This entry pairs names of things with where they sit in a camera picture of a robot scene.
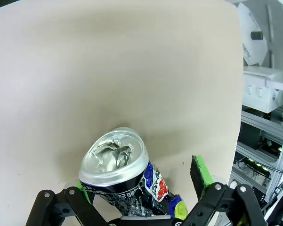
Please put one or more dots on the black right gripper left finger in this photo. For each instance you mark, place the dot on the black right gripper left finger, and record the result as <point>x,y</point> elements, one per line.
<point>61,207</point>

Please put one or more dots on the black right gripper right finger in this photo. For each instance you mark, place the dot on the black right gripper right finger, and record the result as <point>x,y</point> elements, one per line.
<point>216,200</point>

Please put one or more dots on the crushed black soda can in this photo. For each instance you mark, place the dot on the crushed black soda can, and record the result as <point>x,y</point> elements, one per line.
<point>124,171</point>

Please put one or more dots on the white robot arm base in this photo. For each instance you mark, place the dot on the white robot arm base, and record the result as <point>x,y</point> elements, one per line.
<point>250,37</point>

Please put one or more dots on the white control box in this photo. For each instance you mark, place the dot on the white control box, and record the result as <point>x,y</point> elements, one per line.
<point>261,88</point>

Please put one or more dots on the aluminium profile frame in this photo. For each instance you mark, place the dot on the aluminium profile frame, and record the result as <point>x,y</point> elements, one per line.
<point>268,150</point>

